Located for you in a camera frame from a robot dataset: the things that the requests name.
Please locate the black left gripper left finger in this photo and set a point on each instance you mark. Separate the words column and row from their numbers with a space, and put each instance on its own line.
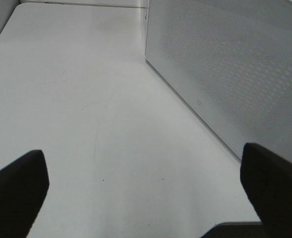
column 24, row 184

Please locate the white microwave door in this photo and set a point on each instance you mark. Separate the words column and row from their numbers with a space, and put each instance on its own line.
column 231, row 61

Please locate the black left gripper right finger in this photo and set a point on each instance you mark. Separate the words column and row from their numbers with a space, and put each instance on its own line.
column 267, row 181

